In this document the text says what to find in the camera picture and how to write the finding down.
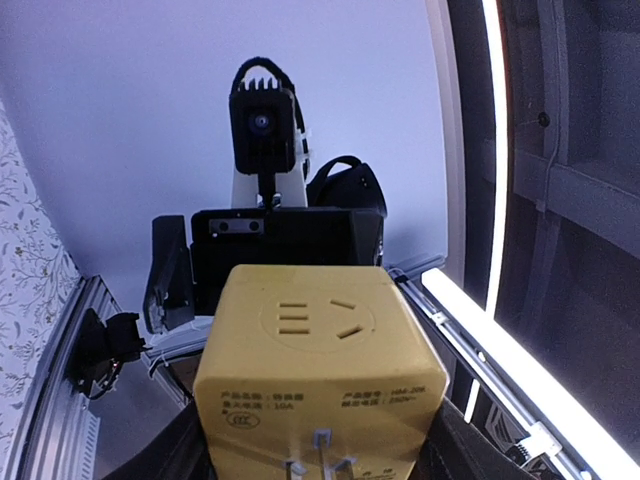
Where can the right aluminium frame post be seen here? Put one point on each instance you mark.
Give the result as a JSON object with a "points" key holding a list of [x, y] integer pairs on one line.
{"points": [[453, 137]]}

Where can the floral patterned table mat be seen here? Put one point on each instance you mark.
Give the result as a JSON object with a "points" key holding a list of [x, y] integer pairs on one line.
{"points": [[37, 277]]}

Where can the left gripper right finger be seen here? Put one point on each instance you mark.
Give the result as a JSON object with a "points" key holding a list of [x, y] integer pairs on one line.
{"points": [[455, 449]]}

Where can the yellow cube socket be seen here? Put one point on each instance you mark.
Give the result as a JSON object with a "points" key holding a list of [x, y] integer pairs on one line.
{"points": [[316, 372]]}

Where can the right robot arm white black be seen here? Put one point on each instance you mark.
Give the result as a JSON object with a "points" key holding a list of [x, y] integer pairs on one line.
{"points": [[344, 182]]}

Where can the aluminium front rail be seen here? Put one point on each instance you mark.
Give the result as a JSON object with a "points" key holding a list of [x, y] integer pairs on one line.
{"points": [[63, 433]]}

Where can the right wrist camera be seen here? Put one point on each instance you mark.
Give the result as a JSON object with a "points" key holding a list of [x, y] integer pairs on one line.
{"points": [[271, 152]]}

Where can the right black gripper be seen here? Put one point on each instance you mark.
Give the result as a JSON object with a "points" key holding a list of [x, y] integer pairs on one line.
{"points": [[224, 239]]}

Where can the white LED light bar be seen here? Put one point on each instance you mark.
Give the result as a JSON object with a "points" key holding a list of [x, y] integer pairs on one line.
{"points": [[560, 411]]}

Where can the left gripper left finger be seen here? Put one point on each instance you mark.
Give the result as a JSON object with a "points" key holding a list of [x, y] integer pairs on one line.
{"points": [[179, 451]]}

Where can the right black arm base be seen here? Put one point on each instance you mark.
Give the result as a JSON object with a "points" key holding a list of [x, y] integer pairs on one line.
{"points": [[100, 351]]}

